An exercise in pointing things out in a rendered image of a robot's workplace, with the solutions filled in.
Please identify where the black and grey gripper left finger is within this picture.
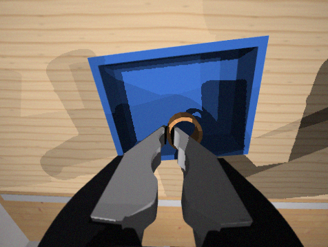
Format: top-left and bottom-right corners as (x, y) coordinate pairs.
(37, 125), (167, 247)

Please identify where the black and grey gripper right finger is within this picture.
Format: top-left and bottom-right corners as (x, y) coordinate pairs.
(170, 126), (304, 247)

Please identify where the bronze bushing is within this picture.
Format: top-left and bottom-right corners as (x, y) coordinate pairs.
(167, 112), (203, 150)

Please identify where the blue open-top crate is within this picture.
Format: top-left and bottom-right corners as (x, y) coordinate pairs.
(88, 36), (269, 157)

